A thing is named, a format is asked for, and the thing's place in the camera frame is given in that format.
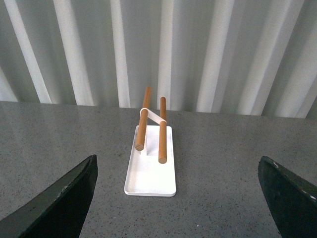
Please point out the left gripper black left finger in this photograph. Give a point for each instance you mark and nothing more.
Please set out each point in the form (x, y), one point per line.
(60, 210)

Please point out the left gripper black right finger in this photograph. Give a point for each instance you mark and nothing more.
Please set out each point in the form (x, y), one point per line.
(291, 199)

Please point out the white towel rack stand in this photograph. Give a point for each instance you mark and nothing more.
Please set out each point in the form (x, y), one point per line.
(151, 170)

